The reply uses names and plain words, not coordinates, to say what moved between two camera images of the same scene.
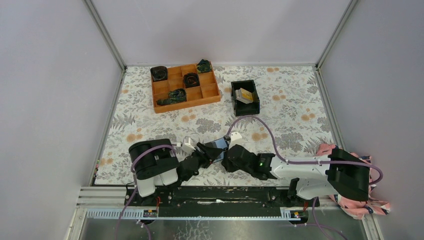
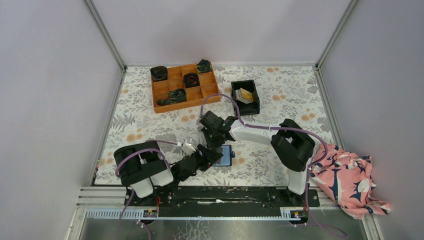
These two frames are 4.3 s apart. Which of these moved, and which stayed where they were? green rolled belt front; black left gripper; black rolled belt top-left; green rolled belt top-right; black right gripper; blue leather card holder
Moved: blue leather card holder; black right gripper
Stayed: green rolled belt front; green rolled belt top-right; black rolled belt top-left; black left gripper
